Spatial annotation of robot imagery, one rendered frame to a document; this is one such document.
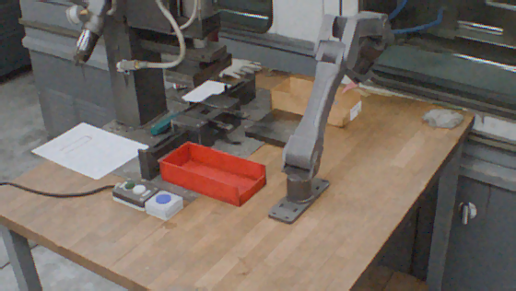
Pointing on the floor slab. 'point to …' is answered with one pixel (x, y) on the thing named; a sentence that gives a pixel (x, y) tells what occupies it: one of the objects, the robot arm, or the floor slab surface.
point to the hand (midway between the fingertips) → (340, 87)
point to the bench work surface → (257, 215)
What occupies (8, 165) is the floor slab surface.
